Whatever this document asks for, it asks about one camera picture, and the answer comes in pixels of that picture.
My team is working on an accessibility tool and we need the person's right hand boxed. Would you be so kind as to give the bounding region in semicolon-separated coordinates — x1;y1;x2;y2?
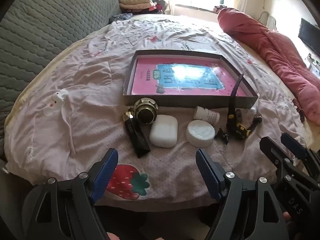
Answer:
282;210;300;240

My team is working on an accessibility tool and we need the pile of colourful clothes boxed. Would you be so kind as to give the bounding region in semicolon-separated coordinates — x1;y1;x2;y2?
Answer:
130;0;167;15

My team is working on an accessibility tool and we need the black television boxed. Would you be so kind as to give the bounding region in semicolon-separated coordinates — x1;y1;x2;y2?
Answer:
299;18;320;55

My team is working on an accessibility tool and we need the cream folded blanket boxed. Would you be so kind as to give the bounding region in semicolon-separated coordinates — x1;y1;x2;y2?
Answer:
119;0;156;10

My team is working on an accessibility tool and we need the pink printed bed sheet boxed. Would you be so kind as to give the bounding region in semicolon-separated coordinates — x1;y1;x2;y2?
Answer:
5;14;315;208

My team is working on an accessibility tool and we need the grey cardboard box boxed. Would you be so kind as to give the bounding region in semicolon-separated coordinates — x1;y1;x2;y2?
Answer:
122;50;259;108

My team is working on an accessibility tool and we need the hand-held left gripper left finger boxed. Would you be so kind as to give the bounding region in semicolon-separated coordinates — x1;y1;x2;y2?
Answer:
32;148;119;240

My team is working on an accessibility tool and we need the white cartoon charger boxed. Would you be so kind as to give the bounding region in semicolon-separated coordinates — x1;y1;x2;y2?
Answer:
49;89;69;110

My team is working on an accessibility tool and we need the white round jar lid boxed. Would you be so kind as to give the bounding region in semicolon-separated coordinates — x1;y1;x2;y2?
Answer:
185;119;216;148

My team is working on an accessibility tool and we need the yellow and black wristwatch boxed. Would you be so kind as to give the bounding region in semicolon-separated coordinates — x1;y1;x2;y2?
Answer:
226;74;263;140

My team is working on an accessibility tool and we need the grey quilted headboard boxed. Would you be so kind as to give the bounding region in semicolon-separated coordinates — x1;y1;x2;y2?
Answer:
0;0;123;160

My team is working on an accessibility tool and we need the black hair clip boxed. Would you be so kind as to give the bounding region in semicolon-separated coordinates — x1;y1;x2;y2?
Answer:
214;127;230;145

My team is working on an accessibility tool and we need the white pill bottle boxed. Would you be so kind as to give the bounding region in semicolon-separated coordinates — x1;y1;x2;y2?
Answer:
193;106;220;125

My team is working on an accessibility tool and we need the red quilt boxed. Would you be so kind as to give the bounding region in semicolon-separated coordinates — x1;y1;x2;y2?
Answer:
217;7;320;125

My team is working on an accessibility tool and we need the pink and blue book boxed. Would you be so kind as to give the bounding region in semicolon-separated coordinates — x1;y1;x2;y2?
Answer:
132;57;247;97

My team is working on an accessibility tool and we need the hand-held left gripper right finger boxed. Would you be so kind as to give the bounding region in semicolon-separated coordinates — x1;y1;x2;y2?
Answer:
195;149;288;240

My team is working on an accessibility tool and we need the dark patterned cloth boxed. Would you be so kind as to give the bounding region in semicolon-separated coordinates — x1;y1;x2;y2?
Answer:
109;12;133;24

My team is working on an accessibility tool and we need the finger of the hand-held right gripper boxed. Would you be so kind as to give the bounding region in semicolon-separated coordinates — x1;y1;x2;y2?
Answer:
259;136;294;173
280;132;310;160

